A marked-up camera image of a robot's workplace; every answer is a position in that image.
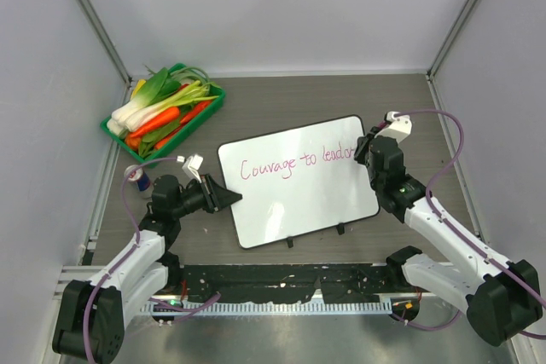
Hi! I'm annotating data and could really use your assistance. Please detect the white slotted cable duct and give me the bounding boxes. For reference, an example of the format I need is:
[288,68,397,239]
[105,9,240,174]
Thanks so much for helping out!
[142,300,392,316]

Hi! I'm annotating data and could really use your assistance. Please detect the white and green leek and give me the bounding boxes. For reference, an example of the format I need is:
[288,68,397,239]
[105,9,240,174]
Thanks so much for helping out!
[106,80,218,135]

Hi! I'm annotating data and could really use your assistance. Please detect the orange carrot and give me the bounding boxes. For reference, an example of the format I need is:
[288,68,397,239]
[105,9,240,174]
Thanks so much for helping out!
[128,107,180,138]

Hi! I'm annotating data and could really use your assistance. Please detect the red and blue drink can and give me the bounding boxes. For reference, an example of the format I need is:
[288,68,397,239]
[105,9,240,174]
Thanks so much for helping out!
[124,165,153,199]

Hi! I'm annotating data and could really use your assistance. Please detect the green spinach leaves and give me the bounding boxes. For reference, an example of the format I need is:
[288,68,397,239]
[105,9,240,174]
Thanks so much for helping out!
[137,119,179,159]

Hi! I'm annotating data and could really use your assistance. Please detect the green bok choy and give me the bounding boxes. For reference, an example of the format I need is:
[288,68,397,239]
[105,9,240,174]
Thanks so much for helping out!
[130,67,181,107]

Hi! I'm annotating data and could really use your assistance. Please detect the red chili pepper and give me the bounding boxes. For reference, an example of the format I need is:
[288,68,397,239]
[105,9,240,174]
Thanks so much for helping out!
[154,100,212,150]

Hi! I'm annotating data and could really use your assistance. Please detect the yellow pepper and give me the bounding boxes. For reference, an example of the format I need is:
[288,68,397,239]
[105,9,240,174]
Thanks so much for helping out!
[130,79,146,100]

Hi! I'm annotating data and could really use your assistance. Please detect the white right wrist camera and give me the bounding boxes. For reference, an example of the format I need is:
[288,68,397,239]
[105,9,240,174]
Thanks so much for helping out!
[379,111,413,143]

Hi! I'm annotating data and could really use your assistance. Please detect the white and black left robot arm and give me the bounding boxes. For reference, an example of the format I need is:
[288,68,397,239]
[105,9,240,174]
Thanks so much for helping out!
[52,174,242,363]

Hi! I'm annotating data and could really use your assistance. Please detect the white whiteboard with black frame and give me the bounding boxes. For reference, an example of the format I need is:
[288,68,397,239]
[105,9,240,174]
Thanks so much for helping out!
[218,115,380,249]

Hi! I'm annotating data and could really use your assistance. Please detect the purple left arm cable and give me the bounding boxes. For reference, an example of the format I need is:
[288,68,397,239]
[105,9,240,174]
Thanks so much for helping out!
[83,157,223,364]

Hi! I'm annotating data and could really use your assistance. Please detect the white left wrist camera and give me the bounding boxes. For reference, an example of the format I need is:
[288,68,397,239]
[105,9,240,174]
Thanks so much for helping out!
[176,153,204,183]

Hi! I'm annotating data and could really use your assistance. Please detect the green plastic tray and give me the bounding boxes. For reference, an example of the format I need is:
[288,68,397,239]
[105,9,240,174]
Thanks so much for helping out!
[100,63,225,164]

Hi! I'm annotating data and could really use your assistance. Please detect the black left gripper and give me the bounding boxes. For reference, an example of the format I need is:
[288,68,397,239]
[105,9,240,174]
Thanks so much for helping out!
[171,173,241,219]

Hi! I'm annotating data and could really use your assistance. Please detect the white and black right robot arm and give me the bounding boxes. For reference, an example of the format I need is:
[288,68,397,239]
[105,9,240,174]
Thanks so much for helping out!
[354,132,543,346]

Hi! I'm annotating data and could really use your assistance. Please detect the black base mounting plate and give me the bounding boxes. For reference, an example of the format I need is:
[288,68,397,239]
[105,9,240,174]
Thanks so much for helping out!
[183,263,416,304]

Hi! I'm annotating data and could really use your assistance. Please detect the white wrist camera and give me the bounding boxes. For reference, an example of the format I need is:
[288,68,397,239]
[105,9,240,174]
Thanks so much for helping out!
[176,153,204,183]
[379,111,413,143]

